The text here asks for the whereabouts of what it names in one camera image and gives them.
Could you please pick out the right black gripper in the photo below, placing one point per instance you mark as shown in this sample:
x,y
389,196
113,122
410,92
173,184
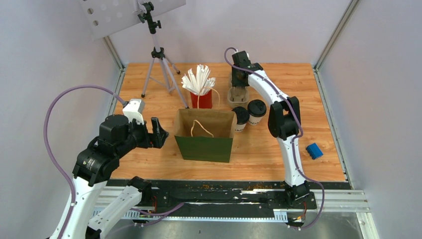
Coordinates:
x,y
237,83

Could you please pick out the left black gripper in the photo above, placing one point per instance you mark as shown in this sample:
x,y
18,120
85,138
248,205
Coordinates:
x,y
157,138

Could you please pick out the black plastic cup lid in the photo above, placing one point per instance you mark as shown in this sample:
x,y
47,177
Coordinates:
x,y
242,115

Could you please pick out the green paper bag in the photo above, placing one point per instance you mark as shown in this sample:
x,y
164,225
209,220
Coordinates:
x,y
204,134

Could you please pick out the white paper cup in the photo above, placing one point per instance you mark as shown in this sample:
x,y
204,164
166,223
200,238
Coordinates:
x,y
254,120
240,127

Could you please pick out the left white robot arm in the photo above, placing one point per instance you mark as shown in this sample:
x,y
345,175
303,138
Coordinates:
x,y
117,137

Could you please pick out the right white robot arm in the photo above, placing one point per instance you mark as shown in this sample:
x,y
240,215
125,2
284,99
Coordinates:
x,y
284,121

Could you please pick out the cardboard cup carrier tray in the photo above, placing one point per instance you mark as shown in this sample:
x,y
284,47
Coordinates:
x,y
237,96

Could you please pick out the white wrapped straws bundle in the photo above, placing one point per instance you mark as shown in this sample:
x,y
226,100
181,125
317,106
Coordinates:
x,y
200,82

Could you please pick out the red straw holder cup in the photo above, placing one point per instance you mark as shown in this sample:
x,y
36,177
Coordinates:
x,y
202,102

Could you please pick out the blue clip on table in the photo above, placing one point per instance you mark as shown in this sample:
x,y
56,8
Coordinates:
x,y
314,151

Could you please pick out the white perforated panel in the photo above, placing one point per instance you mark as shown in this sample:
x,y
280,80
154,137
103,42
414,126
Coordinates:
x,y
106,17

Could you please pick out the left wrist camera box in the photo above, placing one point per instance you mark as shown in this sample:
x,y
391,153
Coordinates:
x,y
133,111

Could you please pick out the silver camera tripod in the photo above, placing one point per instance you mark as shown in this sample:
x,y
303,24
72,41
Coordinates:
x,y
158,53

